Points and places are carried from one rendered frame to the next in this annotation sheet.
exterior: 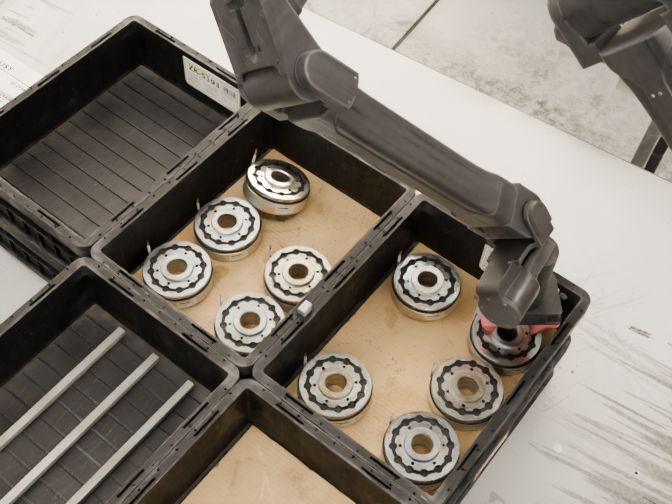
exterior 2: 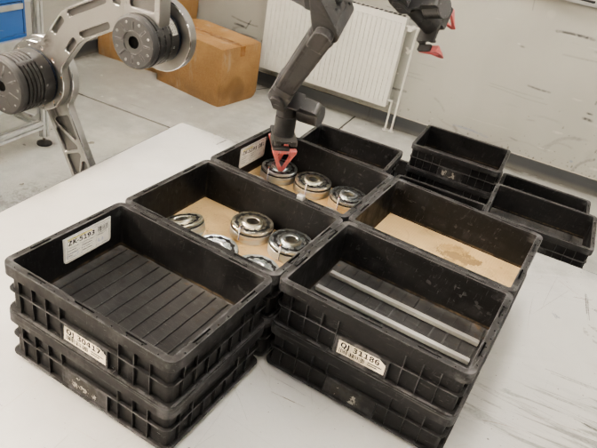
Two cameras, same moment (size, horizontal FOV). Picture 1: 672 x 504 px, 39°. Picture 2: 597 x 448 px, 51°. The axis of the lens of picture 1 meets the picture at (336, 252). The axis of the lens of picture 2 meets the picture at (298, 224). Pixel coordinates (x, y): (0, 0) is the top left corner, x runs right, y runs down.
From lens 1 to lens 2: 1.62 m
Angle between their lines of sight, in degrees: 69
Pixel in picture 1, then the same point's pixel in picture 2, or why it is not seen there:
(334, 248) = (221, 219)
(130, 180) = (161, 305)
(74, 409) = not seen: hidden behind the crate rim
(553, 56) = not seen: outside the picture
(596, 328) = not seen: hidden behind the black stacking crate
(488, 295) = (319, 110)
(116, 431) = (370, 304)
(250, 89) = (339, 28)
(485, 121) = (74, 191)
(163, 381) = (330, 285)
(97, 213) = (196, 321)
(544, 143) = (99, 175)
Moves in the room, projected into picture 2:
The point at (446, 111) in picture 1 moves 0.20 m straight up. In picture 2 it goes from (60, 204) to (58, 138)
